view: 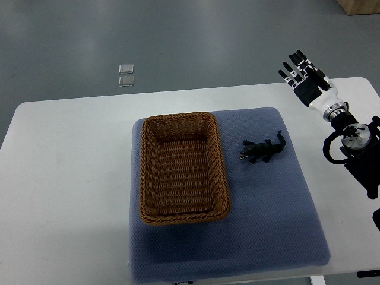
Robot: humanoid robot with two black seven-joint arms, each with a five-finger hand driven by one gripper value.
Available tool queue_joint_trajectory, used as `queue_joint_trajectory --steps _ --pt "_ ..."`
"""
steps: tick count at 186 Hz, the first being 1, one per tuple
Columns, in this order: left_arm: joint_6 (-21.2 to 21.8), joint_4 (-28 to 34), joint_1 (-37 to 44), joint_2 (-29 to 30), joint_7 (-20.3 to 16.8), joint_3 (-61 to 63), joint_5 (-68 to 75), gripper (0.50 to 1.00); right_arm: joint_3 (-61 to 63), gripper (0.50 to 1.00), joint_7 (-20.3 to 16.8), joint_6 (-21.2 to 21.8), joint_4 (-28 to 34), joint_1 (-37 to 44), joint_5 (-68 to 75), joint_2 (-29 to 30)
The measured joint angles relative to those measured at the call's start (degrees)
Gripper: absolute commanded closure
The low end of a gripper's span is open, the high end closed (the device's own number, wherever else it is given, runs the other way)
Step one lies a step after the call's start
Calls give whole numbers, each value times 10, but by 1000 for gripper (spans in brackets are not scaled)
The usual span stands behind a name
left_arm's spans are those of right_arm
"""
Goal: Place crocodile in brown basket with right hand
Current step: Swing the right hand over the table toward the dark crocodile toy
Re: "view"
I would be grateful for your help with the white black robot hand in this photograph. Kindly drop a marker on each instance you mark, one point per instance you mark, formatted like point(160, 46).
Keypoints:
point(312, 87)

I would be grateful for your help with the dark crocodile toy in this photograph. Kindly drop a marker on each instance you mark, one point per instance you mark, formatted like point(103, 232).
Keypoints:
point(264, 150)

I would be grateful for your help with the brown wicker basket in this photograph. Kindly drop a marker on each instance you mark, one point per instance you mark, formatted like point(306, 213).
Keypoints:
point(183, 177)

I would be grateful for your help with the wooden box corner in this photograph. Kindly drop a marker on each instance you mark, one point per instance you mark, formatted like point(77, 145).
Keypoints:
point(359, 7)

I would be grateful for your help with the blue fabric mat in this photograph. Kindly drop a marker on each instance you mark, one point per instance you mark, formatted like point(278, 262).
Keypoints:
point(272, 225)

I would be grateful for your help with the white table leg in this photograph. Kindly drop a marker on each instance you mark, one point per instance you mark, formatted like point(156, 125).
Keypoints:
point(317, 280)

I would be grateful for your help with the upper floor socket plate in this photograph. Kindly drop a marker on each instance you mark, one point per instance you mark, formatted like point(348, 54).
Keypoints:
point(126, 68)

